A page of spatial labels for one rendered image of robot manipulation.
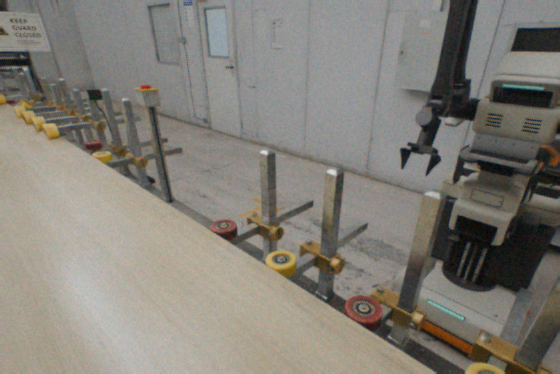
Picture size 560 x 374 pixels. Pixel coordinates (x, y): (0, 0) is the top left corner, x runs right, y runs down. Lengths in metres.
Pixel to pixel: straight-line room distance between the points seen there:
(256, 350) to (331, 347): 0.14
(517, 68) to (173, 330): 1.32
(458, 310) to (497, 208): 0.54
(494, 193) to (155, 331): 1.33
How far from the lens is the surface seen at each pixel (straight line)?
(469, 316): 1.78
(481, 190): 1.54
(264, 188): 0.99
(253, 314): 0.69
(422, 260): 0.74
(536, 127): 1.45
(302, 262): 0.89
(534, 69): 1.41
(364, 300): 0.73
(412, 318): 0.84
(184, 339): 0.67
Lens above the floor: 1.39
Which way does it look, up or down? 30 degrees down
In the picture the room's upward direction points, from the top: 1 degrees clockwise
